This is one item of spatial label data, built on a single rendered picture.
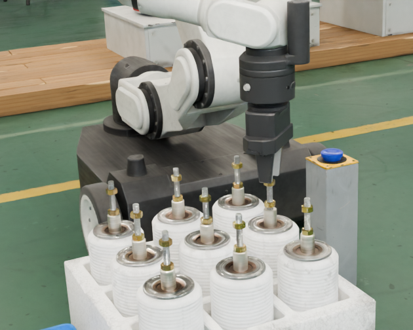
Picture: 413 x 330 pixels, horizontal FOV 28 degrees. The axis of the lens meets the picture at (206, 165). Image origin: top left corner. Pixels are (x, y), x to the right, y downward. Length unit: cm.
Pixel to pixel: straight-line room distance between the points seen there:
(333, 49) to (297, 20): 238
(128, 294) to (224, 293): 16
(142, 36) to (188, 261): 211
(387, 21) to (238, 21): 265
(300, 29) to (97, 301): 53
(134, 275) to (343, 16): 300
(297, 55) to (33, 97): 200
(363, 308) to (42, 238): 97
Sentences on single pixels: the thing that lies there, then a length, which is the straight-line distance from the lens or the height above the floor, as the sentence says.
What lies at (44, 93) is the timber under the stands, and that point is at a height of 7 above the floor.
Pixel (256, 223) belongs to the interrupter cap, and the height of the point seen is 25.
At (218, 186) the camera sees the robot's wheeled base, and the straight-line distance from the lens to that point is 179.
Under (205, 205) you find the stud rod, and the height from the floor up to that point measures 31.
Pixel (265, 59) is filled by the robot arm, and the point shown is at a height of 54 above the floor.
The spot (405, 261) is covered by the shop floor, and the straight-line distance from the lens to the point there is 185.
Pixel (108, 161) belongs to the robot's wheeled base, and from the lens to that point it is 201.
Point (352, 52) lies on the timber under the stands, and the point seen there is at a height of 5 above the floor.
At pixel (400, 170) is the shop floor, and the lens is 239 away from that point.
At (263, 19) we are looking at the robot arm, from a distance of 124.
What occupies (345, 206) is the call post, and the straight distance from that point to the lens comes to 152.
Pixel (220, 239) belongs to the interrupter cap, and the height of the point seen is 25.
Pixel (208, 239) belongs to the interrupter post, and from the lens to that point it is 134.
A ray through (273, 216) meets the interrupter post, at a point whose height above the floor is 27.
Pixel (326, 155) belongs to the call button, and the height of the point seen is 33.
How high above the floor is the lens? 81
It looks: 19 degrees down
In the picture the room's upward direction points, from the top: 3 degrees counter-clockwise
